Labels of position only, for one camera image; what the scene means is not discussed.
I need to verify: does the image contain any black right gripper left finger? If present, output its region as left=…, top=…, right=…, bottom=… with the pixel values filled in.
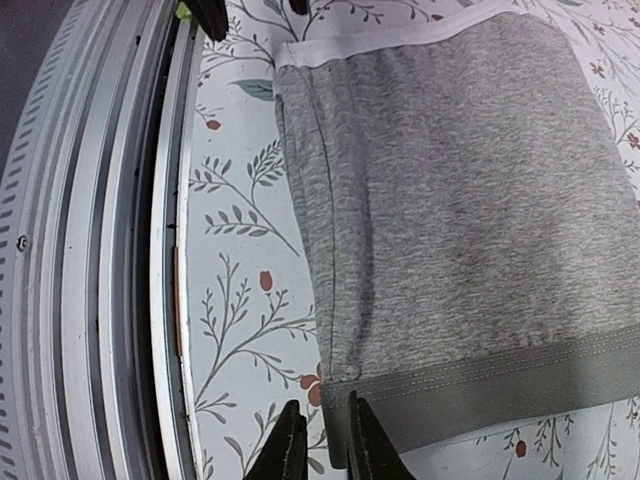
left=244, top=400, right=308, bottom=480

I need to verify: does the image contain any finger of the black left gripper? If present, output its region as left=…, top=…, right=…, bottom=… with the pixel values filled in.
left=188, top=0, right=229, bottom=41
left=289, top=0, right=309, bottom=15

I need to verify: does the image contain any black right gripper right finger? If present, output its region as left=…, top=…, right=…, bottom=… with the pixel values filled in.
left=347, top=391, right=415, bottom=480

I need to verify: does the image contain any grey boxer underwear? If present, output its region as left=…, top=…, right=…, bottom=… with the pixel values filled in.
left=274, top=1, right=639, bottom=469

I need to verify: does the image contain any green tape scrap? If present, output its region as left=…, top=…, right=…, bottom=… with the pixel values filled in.
left=175, top=1, right=192, bottom=21

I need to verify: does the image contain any floral tablecloth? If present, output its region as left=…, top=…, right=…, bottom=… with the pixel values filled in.
left=179, top=1, right=639, bottom=479

